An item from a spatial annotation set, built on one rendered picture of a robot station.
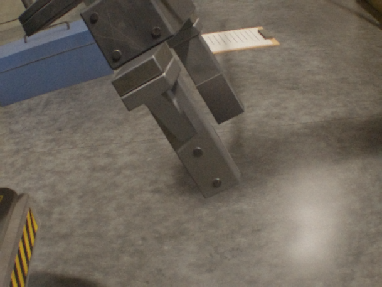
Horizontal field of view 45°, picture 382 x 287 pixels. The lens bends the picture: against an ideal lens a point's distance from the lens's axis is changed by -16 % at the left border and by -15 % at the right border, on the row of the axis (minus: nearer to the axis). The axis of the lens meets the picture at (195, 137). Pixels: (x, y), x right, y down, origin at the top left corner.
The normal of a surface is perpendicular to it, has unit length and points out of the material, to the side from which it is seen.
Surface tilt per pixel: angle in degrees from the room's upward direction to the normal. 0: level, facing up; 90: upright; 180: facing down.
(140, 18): 82
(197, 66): 82
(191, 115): 82
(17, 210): 0
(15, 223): 0
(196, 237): 0
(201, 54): 82
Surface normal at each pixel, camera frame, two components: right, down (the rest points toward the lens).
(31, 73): 0.25, 0.44
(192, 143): -0.10, 0.38
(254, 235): -0.13, -0.87
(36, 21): -0.42, 0.52
